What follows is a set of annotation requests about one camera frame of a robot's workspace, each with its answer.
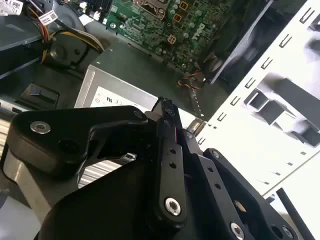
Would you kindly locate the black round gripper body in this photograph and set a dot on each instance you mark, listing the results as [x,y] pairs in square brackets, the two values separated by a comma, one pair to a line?
[112,212]

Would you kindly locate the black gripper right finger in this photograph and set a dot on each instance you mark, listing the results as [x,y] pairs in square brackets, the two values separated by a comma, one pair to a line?
[225,190]

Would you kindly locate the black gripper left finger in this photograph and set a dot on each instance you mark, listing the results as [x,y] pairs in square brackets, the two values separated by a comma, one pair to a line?
[50,140]

